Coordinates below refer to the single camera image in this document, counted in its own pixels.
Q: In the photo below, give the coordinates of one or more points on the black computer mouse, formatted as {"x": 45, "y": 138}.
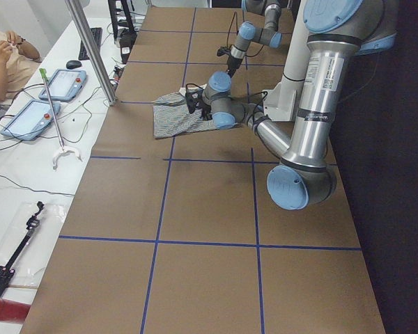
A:
{"x": 73, "y": 64}

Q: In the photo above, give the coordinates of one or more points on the aluminium camera post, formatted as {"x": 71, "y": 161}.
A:
{"x": 77, "y": 14}

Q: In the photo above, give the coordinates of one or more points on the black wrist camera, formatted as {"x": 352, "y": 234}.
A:
{"x": 193, "y": 98}
{"x": 223, "y": 51}

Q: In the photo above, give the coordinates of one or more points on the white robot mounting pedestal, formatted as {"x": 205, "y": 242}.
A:
{"x": 281, "y": 103}

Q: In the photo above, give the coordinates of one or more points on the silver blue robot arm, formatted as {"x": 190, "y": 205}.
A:
{"x": 247, "y": 33}
{"x": 295, "y": 117}

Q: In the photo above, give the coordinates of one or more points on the red cylinder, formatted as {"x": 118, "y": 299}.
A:
{"x": 13, "y": 312}

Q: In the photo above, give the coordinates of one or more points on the black reacher tool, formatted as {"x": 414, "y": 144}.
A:
{"x": 7, "y": 271}

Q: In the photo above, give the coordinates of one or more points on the blue teach pendant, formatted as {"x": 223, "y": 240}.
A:
{"x": 30, "y": 122}
{"x": 65, "y": 84}

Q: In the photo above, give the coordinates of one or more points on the far blue teach pendant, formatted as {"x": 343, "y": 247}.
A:
{"x": 65, "y": 84}

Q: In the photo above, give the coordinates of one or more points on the near blue teach pendant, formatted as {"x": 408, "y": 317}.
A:
{"x": 30, "y": 122}

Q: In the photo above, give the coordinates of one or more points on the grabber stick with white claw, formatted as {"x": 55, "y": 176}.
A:
{"x": 63, "y": 149}

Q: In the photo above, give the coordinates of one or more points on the person in beige shirt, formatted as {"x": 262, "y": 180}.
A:
{"x": 19, "y": 59}

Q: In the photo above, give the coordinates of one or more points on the navy white striped polo shirt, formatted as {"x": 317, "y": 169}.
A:
{"x": 171, "y": 117}

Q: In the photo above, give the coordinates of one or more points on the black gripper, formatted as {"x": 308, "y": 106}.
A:
{"x": 206, "y": 107}
{"x": 233, "y": 64}

